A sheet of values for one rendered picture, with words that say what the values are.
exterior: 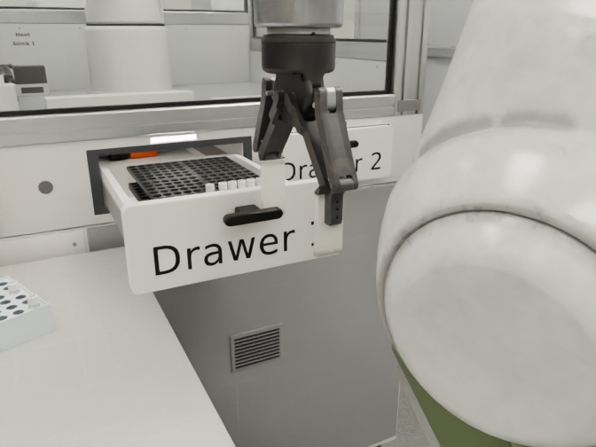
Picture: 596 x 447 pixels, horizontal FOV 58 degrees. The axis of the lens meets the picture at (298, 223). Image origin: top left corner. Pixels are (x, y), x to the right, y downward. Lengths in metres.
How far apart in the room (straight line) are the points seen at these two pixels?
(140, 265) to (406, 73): 0.74
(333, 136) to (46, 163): 0.57
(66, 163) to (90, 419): 0.49
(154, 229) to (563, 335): 0.51
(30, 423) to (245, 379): 0.69
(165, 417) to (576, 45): 0.48
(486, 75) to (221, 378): 1.03
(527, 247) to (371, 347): 1.18
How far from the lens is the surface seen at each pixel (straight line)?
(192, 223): 0.65
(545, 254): 0.19
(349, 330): 1.30
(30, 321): 0.73
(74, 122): 0.95
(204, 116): 0.99
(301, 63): 0.53
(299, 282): 1.17
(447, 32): 2.73
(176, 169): 0.91
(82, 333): 0.73
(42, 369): 0.68
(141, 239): 0.65
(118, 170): 0.99
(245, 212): 0.64
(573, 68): 0.22
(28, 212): 0.98
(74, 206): 0.98
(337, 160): 0.50
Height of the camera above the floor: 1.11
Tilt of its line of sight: 20 degrees down
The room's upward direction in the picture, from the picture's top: straight up
